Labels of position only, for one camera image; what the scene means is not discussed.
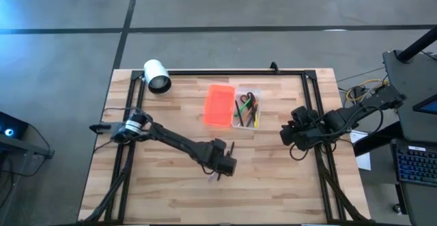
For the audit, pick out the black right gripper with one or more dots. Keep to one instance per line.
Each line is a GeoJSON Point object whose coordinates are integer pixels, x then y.
{"type": "Point", "coordinates": [309, 135]}

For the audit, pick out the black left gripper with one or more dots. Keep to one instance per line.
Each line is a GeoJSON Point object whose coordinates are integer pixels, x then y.
{"type": "Point", "coordinates": [222, 162]}

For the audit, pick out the yellow pen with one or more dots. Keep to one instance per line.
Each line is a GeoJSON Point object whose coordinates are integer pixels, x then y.
{"type": "Point", "coordinates": [256, 118]}

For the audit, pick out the orange pen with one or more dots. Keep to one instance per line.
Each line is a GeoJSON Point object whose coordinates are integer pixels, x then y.
{"type": "Point", "coordinates": [248, 113]}

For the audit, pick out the green pen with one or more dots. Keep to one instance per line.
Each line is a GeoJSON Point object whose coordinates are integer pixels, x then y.
{"type": "Point", "coordinates": [246, 109]}

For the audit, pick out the orange plastic lid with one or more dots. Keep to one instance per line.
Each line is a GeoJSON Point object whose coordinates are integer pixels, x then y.
{"type": "Point", "coordinates": [218, 106]}

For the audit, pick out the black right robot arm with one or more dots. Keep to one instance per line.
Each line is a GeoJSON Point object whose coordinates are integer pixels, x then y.
{"type": "Point", "coordinates": [358, 115]}

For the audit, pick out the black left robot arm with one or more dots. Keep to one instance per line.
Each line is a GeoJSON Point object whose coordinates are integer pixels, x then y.
{"type": "Point", "coordinates": [170, 139]}

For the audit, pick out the clear plastic supply box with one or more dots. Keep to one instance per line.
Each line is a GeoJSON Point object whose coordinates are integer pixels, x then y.
{"type": "Point", "coordinates": [258, 92]}

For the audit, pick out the black clamp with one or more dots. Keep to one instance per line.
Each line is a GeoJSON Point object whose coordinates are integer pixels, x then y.
{"type": "Point", "coordinates": [274, 67]}

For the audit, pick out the white paper sheet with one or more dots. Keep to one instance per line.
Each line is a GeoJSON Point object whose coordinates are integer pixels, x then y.
{"type": "Point", "coordinates": [363, 161]}

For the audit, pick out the dark grey cart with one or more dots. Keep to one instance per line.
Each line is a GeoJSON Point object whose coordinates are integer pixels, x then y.
{"type": "Point", "coordinates": [406, 93]}

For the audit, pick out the caster wheel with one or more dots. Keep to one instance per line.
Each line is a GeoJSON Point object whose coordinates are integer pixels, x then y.
{"type": "Point", "coordinates": [397, 209]}

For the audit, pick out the backlit keyboard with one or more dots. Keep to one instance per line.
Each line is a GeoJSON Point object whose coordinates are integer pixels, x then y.
{"type": "Point", "coordinates": [416, 164]}

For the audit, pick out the tablet with blue screen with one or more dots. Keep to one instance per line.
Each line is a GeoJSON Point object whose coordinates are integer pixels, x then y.
{"type": "Point", "coordinates": [428, 107]}

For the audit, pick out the black pole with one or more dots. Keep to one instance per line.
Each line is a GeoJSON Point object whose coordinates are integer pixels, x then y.
{"type": "Point", "coordinates": [420, 43]}

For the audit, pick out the black device with blue light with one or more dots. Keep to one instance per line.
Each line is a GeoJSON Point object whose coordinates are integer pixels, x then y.
{"type": "Point", "coordinates": [13, 127]}

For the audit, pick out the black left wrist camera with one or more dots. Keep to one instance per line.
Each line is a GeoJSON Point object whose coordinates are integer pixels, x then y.
{"type": "Point", "coordinates": [219, 145]}

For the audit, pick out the black metal table frame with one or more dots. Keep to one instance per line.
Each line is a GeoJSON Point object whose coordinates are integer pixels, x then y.
{"type": "Point", "coordinates": [218, 72]}

